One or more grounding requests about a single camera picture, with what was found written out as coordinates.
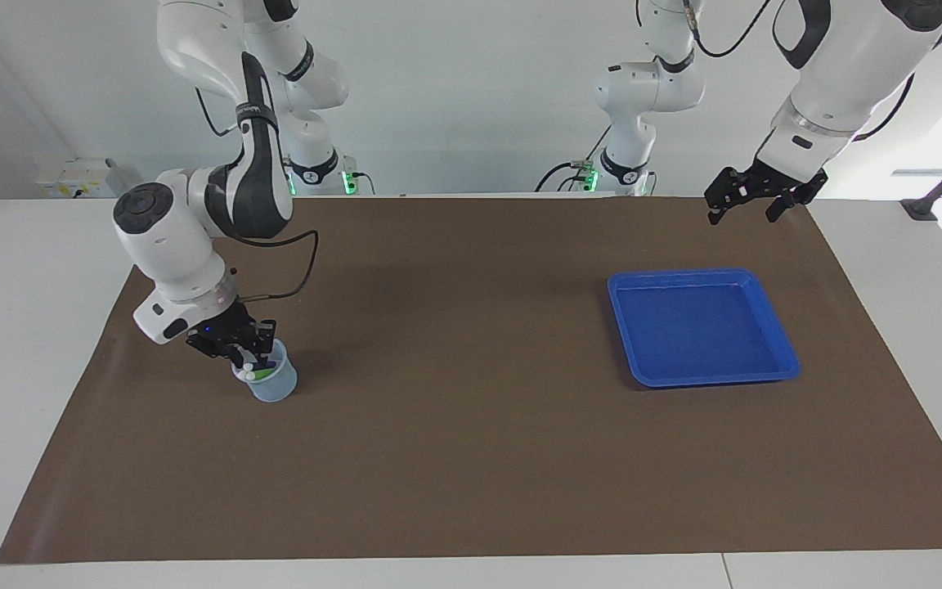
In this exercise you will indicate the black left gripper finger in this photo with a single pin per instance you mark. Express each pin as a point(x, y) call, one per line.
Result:
point(730, 187)
point(787, 202)

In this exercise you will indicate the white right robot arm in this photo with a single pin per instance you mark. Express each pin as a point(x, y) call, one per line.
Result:
point(168, 237)

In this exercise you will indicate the white wall outlet box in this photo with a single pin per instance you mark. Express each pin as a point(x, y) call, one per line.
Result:
point(78, 180)

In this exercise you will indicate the translucent plastic cup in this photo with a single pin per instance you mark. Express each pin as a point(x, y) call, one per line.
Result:
point(275, 388)

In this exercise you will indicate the blue plastic tray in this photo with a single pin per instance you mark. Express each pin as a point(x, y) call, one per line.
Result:
point(700, 335)

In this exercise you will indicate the green pen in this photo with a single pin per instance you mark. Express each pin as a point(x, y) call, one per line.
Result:
point(266, 370)

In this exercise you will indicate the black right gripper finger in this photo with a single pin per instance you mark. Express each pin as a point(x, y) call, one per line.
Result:
point(265, 337)
point(235, 356)

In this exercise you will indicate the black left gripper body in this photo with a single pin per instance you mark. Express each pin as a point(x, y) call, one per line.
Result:
point(787, 177)

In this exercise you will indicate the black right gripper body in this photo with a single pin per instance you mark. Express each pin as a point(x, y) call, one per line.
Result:
point(222, 327)

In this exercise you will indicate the brown table mat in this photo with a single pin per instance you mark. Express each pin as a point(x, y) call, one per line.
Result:
point(471, 458)

